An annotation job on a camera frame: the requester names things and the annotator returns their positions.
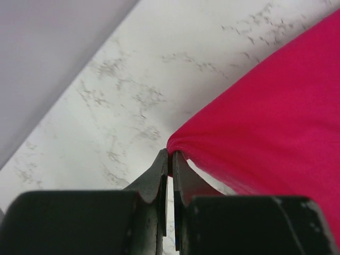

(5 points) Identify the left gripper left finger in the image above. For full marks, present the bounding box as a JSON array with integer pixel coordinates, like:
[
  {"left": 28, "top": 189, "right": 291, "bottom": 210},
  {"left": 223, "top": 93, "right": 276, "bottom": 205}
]
[{"left": 1, "top": 149, "right": 168, "bottom": 254}]

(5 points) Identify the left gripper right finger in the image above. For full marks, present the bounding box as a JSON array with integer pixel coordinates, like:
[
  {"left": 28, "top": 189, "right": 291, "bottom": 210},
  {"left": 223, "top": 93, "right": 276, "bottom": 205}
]
[{"left": 172, "top": 151, "right": 339, "bottom": 254}]

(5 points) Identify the pink red t shirt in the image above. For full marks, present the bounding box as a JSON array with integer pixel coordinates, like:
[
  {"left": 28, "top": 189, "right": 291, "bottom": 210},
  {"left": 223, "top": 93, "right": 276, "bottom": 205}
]
[{"left": 167, "top": 11, "right": 339, "bottom": 240}]

